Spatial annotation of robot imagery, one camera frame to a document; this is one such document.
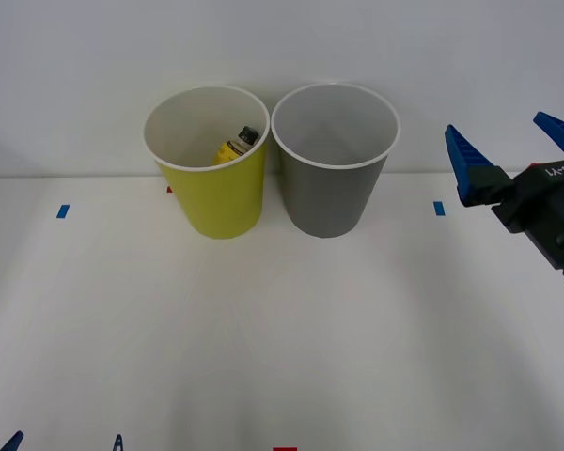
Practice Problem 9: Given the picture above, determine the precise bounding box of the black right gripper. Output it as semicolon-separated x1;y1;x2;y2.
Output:
444;111;564;298

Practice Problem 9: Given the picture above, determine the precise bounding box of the yellow bottle with black cap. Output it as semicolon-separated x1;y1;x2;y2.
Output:
211;125;259;166

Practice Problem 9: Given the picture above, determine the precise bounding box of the yellow-green plastic bin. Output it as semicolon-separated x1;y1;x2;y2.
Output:
143;85;271;241

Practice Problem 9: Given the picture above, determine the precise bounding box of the grey plastic bin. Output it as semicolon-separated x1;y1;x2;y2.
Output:
270;82;401;240

